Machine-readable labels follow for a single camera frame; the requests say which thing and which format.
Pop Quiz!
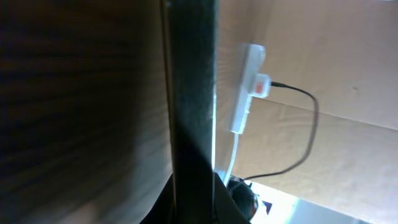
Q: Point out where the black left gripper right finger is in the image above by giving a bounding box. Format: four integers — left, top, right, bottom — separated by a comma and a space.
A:
213, 173, 250, 224

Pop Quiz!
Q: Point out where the black USB charging cable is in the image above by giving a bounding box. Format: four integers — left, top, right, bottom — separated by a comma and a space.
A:
244, 80, 320, 182

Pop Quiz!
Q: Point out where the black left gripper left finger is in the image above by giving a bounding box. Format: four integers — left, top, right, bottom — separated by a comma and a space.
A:
140, 174, 175, 224

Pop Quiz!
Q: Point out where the white power strip cord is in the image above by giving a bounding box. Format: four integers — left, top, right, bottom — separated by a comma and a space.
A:
223, 133, 240, 187

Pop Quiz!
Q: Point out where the Galaxy S25 Ultra smartphone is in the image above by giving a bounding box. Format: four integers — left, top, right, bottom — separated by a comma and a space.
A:
160, 0, 218, 223

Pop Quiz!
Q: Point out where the white power strip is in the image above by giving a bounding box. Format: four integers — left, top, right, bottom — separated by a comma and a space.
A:
229, 44, 266, 134

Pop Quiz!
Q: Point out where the white USB charger plug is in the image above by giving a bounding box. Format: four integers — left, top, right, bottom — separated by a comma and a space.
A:
251, 73, 272, 98

